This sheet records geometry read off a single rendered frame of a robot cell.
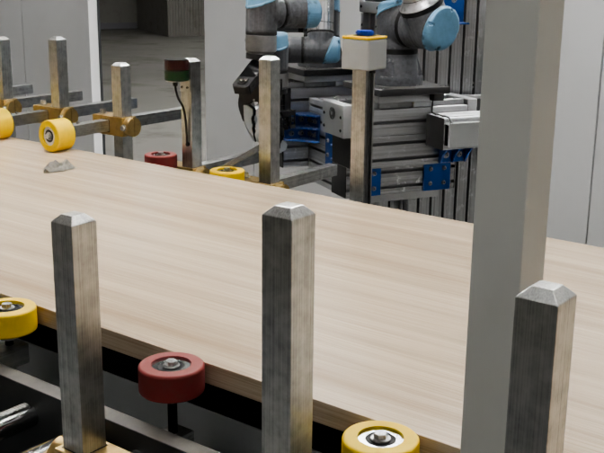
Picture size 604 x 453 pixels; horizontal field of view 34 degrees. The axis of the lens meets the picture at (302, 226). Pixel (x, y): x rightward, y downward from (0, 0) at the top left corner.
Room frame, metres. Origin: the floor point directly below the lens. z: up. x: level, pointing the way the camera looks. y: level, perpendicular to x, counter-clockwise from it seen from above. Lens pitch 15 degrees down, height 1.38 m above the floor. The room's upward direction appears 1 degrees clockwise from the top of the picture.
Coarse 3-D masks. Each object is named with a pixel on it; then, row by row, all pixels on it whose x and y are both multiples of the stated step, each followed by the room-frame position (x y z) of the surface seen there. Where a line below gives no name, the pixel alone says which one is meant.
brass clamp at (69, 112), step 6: (36, 108) 2.78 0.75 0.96; (42, 108) 2.76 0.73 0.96; (48, 108) 2.75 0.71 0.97; (54, 108) 2.73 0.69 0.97; (60, 108) 2.72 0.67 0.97; (66, 108) 2.73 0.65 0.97; (72, 108) 2.75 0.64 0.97; (48, 114) 2.75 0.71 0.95; (54, 114) 2.73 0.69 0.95; (60, 114) 2.72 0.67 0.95; (66, 114) 2.71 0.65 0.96; (72, 114) 2.73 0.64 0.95; (72, 120) 2.72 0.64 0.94
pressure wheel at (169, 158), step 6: (150, 156) 2.38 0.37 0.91; (156, 156) 2.38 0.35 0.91; (162, 156) 2.38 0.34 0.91; (168, 156) 2.38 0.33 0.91; (174, 156) 2.40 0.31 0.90; (150, 162) 2.38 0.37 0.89; (156, 162) 2.38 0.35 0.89; (162, 162) 2.38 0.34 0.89; (168, 162) 2.38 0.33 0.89; (174, 162) 2.40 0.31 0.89
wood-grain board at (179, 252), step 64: (0, 192) 2.01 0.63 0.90; (64, 192) 2.02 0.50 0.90; (128, 192) 2.02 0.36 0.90; (192, 192) 2.03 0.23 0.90; (256, 192) 2.04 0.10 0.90; (0, 256) 1.56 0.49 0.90; (128, 256) 1.57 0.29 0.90; (192, 256) 1.57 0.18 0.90; (256, 256) 1.58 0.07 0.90; (320, 256) 1.58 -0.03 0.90; (384, 256) 1.58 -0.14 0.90; (448, 256) 1.59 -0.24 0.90; (576, 256) 1.60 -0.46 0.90; (128, 320) 1.27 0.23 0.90; (192, 320) 1.27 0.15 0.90; (256, 320) 1.28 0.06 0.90; (320, 320) 1.28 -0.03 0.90; (384, 320) 1.28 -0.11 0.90; (448, 320) 1.29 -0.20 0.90; (576, 320) 1.29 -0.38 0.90; (256, 384) 1.08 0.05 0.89; (320, 384) 1.07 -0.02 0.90; (384, 384) 1.07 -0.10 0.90; (448, 384) 1.07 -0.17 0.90; (576, 384) 1.08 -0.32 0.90; (448, 448) 0.92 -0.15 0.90; (576, 448) 0.92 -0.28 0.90
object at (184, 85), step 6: (174, 60) 2.38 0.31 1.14; (180, 60) 2.39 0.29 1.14; (174, 84) 2.40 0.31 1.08; (180, 84) 2.44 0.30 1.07; (186, 84) 2.43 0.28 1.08; (174, 90) 2.40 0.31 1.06; (180, 90) 2.44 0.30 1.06; (186, 90) 2.43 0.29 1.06; (180, 102) 2.41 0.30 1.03; (186, 120) 2.42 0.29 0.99; (186, 126) 2.42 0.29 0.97; (186, 132) 2.42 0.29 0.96; (186, 138) 2.42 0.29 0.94; (186, 144) 2.42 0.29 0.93
